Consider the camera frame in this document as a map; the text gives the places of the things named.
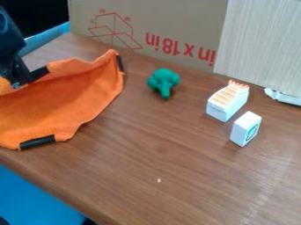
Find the white orange-striped toy block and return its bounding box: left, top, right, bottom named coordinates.
left=204, top=79, right=251, bottom=123

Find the white crumpled paper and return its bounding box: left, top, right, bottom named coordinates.
left=263, top=87, right=301, bottom=107

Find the green toy broccoli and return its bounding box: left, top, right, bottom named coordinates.
left=145, top=68, right=183, bottom=101

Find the orange cloth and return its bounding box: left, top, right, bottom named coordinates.
left=0, top=48, right=128, bottom=151

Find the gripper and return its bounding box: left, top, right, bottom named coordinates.
left=0, top=5, right=34, bottom=88

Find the white block with green mark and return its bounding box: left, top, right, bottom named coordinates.
left=228, top=110, right=264, bottom=148

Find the cardboard box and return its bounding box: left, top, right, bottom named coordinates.
left=67, top=0, right=231, bottom=74

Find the light wooden board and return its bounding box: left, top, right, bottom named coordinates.
left=211, top=0, right=301, bottom=98

